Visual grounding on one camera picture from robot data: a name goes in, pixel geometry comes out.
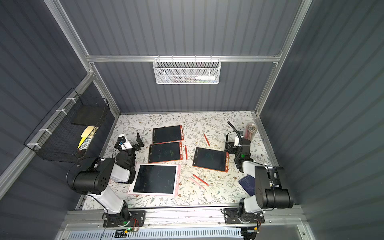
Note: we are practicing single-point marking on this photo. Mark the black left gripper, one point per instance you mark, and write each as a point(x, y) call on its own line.
point(133, 146)

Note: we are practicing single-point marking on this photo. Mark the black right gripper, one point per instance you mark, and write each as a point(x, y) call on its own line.
point(245, 144)

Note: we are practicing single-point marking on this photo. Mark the red tablet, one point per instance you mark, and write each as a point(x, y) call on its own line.
point(168, 134)
point(165, 152)
point(211, 160)

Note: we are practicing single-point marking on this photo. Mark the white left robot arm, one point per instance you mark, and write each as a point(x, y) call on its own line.
point(91, 176)

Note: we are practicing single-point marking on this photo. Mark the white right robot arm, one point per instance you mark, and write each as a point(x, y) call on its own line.
point(271, 191)

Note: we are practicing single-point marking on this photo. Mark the pink white writing tablet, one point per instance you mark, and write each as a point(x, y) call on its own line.
point(155, 180)

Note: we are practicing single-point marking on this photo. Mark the pink stylus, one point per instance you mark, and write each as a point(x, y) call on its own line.
point(197, 184)

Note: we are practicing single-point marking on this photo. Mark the clear cup of pencils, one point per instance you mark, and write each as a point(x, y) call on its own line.
point(250, 131)

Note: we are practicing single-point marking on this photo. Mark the dark blue notebook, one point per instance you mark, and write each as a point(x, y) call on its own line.
point(248, 184)

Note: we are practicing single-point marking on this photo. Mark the yellow sticky notes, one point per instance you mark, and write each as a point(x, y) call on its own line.
point(87, 136)

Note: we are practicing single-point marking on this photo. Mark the white marker in basket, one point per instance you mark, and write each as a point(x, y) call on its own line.
point(205, 78)

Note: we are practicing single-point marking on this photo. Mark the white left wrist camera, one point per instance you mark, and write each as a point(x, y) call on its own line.
point(123, 143)

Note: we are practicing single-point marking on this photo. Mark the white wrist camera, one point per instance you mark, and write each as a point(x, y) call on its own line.
point(237, 141)
point(123, 143)

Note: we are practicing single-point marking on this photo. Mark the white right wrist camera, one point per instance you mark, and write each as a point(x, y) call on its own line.
point(237, 141)

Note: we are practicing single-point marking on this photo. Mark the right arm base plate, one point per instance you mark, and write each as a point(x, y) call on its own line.
point(233, 217)

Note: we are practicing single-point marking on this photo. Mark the black wire wall basket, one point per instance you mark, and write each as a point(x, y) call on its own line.
point(57, 139)

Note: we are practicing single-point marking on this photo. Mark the white wire mesh basket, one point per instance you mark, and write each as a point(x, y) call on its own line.
point(182, 72)

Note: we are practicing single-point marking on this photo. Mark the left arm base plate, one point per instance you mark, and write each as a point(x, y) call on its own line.
point(124, 220)

